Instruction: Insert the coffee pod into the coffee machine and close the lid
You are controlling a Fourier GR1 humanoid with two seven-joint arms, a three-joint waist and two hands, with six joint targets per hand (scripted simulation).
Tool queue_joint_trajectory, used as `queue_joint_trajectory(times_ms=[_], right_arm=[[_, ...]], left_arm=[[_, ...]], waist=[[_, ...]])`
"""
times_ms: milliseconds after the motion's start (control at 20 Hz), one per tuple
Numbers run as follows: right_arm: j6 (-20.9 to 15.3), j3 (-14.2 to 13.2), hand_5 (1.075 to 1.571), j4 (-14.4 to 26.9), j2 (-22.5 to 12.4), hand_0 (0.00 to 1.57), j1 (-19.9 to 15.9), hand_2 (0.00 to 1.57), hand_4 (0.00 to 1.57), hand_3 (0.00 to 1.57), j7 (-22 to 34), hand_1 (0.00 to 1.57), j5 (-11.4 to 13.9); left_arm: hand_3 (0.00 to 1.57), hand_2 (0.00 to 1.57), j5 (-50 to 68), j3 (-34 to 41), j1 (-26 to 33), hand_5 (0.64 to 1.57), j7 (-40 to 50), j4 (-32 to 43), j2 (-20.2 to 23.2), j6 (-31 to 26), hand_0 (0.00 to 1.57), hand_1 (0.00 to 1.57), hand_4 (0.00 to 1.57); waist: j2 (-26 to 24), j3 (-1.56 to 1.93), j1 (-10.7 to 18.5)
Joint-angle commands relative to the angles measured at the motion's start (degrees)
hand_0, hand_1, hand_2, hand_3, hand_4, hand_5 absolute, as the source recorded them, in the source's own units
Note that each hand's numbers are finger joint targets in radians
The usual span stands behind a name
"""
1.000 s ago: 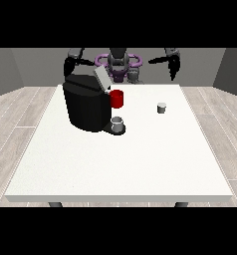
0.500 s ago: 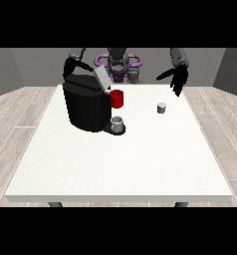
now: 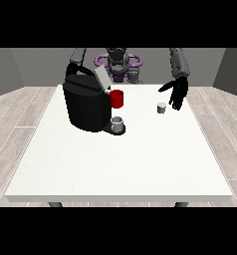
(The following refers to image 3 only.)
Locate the grey robot trunk purple rings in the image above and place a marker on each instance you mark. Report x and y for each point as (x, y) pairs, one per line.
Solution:
(116, 63)

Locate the black coffee machine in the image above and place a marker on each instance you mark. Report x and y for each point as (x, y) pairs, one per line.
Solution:
(85, 103)

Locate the red pod holder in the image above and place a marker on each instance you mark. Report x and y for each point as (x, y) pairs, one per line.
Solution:
(117, 98)

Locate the small grey cup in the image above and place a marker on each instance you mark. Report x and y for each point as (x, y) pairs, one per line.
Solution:
(117, 124)

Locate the pale grey machine lid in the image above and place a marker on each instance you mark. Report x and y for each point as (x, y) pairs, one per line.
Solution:
(102, 77)

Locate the small grey coffee pod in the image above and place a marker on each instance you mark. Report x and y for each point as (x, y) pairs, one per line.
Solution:
(161, 107)

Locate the dark table leg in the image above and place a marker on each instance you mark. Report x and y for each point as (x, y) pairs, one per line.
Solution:
(181, 204)
(55, 204)

